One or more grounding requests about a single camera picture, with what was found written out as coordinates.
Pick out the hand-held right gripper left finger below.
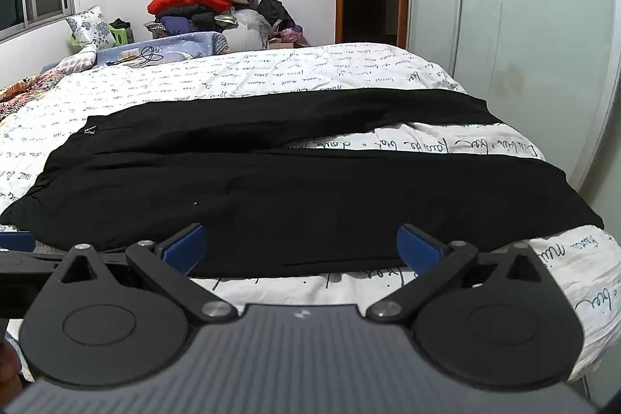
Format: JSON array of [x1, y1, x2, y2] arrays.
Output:
[[46, 223, 239, 326]]

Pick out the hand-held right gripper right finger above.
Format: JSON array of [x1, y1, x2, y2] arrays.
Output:
[[366, 224, 555, 324]]

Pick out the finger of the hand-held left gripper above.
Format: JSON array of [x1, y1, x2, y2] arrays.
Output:
[[0, 232, 68, 285]]

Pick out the black pants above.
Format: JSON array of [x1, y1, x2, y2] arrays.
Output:
[[0, 87, 605, 279]]

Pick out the colourful floral blanket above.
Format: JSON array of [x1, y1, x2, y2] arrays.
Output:
[[0, 52, 98, 122]]

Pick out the blue storage bin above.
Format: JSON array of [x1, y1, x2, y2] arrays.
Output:
[[43, 32, 230, 73]]

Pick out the white script-printed quilt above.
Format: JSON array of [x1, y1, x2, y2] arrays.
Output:
[[0, 43, 621, 400]]

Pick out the green bag with plastic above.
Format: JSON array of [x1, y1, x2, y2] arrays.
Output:
[[70, 19, 134, 52]]

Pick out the floral pillow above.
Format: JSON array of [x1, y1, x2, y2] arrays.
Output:
[[65, 5, 117, 51]]

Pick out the pile of clothes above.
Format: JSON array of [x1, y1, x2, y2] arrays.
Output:
[[144, 0, 305, 53]]

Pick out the black cable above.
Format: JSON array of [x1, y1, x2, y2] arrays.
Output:
[[109, 47, 164, 66]]

